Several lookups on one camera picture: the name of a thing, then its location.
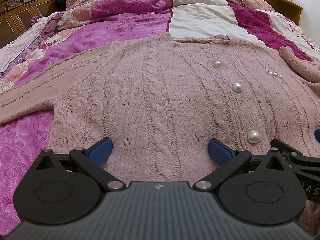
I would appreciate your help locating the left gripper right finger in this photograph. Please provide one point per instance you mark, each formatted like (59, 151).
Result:
(229, 161)

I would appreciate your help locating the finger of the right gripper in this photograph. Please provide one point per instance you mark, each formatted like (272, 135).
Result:
(317, 135)

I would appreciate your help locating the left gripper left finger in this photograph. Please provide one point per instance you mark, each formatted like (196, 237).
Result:
(90, 160)

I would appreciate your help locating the pink knit cardigan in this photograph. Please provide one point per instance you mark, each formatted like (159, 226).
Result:
(161, 99)

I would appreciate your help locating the lilac floral pillow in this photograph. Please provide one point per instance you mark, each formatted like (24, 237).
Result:
(42, 29)

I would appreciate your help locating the patchwork magenta white bedspread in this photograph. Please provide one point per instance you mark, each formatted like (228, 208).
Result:
(96, 24)

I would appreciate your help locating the dark wooden headboard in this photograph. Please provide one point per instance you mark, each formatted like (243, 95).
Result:
(16, 16)

